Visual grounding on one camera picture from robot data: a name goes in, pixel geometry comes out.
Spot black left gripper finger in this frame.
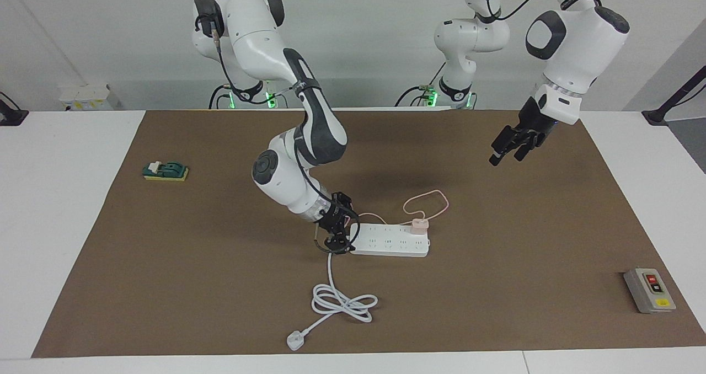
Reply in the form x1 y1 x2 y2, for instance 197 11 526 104
514 134 544 163
489 125 517 167

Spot white power strip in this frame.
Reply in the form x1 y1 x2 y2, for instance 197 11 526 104
349 223 431 258

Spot pink charging cable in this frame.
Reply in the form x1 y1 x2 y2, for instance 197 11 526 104
359 190 450 227

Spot brown table mat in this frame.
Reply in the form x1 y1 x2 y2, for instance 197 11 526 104
31 109 706 358

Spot black slanted stand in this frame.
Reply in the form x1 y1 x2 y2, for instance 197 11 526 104
641 65 706 126

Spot white box yellow labels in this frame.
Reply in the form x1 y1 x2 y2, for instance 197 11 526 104
60 84 114 111

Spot black table clamp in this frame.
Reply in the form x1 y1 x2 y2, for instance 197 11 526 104
0 92 29 126

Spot white power cord with plug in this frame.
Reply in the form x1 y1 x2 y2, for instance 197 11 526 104
287 251 379 351

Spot black base cable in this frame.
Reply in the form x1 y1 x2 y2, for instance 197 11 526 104
394 62 447 108
208 84 232 110

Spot grey on-off switch box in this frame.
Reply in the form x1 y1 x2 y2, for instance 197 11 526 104
623 268 677 314

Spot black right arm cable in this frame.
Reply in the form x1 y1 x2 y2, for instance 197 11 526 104
210 24 354 254

